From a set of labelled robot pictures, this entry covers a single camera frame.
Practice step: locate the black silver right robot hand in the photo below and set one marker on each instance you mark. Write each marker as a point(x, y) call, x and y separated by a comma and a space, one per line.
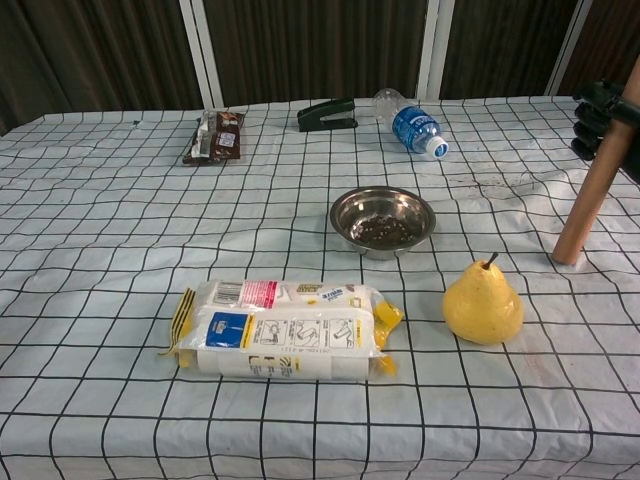
point(592, 117)

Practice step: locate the wooden rod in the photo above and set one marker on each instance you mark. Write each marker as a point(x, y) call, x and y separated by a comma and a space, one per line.
point(590, 192)

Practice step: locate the stainless steel bowl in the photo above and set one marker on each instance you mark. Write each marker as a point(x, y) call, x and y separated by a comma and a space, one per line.
point(382, 220)

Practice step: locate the clear bottle with blue label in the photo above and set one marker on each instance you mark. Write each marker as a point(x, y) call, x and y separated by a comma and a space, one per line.
point(415, 125)

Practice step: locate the yellow pear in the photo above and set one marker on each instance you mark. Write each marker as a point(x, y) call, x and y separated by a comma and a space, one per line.
point(482, 310)

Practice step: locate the black stapler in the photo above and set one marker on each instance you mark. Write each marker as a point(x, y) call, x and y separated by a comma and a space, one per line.
point(327, 117)

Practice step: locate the brown chocolate snack packet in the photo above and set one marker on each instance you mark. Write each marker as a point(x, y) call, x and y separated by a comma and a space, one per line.
point(216, 137)

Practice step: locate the white yellow paper towel pack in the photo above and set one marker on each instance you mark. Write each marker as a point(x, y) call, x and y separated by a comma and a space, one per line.
point(280, 335)

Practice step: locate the white checked tablecloth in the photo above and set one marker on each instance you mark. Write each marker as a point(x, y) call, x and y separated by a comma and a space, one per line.
point(150, 225)

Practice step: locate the white partition post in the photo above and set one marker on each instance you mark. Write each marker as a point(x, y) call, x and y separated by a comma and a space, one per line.
point(570, 45)
point(434, 45)
point(202, 50)

